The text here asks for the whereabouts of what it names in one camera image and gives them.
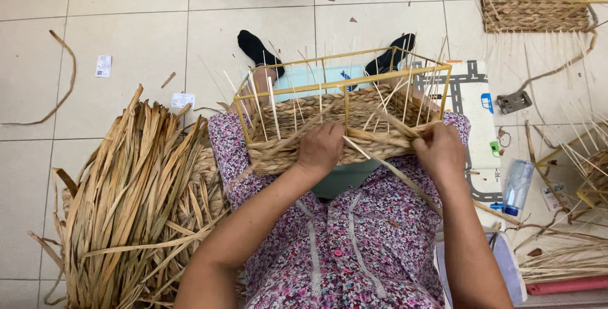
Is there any heap of dried straw leaves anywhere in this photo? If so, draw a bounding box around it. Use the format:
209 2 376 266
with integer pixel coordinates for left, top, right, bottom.
28 84 233 309

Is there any light blue cushion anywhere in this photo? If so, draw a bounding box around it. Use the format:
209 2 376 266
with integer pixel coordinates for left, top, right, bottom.
242 63 376 105

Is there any person's floral dress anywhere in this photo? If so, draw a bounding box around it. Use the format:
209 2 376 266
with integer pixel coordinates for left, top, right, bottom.
208 111 472 309

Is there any white paper label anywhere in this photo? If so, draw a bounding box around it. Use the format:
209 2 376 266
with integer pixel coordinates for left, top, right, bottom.
171 92 196 109
94 55 113 78

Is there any flat woven basket with frame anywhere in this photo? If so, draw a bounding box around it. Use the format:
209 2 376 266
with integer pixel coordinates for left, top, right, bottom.
476 0 608 34

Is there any long loose straw strand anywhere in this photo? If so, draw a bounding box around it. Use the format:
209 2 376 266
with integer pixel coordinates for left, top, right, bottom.
0 30 77 126

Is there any red rolled mat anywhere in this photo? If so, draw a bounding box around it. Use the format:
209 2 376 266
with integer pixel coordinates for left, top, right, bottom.
525 274 608 296

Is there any half-woven basket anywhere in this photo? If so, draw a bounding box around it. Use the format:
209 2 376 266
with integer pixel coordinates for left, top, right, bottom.
233 45 453 177

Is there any road-print play mat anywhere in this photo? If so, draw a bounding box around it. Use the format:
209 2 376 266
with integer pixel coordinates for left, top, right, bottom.
412 60 505 205

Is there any white packet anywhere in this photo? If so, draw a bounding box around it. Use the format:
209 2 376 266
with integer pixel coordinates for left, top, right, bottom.
541 183 567 213

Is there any person's right hand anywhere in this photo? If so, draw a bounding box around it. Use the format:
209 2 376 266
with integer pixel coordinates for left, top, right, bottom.
411 122 467 181

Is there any black left sock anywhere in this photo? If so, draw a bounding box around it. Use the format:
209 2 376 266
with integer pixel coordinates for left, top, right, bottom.
237 30 286 79

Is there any black sock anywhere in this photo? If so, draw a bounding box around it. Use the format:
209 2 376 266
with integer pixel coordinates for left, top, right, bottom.
237 30 286 79
364 33 416 77

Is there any bundle of thin straw sticks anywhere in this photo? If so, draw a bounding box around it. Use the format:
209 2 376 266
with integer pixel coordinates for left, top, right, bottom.
515 226 608 283

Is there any black right sock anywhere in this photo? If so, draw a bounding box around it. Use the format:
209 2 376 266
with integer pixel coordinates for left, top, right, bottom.
364 33 416 77

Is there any unfinished basket with yellow frame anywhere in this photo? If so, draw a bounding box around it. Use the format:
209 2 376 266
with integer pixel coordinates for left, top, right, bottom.
536 119 608 210

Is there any curved straw strand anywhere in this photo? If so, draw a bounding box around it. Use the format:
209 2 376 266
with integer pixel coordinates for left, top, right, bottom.
515 3 599 93

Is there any clear plastic water bottle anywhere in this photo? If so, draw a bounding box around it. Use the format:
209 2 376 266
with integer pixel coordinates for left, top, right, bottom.
502 159 535 217

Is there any grey metal tool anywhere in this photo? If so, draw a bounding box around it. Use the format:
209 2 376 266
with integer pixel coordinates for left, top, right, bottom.
496 91 533 115

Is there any person's left hand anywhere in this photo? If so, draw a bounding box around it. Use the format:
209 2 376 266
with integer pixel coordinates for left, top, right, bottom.
296 121 346 175

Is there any dried straw weaving strand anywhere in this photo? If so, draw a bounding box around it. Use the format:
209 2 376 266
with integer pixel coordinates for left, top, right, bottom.
342 110 445 217

